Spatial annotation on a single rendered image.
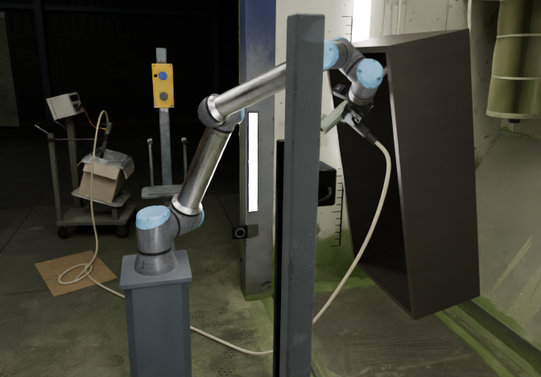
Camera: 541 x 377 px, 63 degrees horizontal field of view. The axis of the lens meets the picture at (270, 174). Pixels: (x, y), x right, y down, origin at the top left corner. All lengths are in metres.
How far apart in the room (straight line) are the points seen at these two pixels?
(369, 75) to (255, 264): 1.78
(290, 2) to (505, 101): 1.43
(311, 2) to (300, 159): 2.13
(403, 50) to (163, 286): 1.39
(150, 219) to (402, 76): 1.19
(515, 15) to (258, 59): 1.51
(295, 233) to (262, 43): 2.02
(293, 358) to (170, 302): 1.27
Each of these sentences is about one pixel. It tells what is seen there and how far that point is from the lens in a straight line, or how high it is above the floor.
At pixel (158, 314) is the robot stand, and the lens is 2.11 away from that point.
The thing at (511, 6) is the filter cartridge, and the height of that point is 1.90.
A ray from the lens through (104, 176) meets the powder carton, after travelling 4.05.
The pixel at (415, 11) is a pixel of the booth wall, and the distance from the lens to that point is 3.10.
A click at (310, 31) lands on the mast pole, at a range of 0.71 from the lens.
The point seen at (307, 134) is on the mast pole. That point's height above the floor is 1.45.
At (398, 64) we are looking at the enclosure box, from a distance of 1.74.
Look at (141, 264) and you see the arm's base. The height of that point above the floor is 0.68.
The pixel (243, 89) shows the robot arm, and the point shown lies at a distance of 1.61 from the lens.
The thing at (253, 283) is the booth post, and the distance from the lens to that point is 3.03.
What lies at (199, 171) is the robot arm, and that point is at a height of 1.10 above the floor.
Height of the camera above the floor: 1.57
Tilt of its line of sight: 14 degrees down
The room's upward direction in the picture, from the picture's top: 1 degrees clockwise
